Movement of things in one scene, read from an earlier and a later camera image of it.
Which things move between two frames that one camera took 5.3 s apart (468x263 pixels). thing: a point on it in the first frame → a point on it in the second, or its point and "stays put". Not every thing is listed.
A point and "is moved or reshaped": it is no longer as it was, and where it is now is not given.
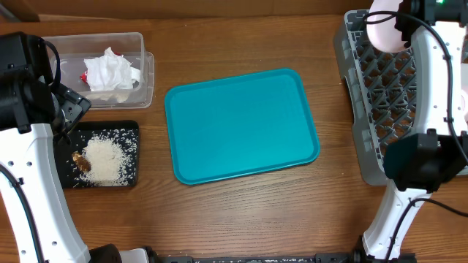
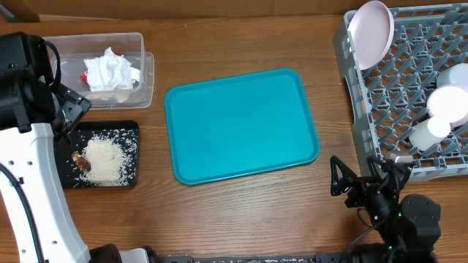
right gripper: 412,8 → 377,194
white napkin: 110,72 stays put
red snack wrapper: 83,77 stays put
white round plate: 383,36 is moved or reshaped
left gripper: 75,107 stays put
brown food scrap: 83,165 stays put
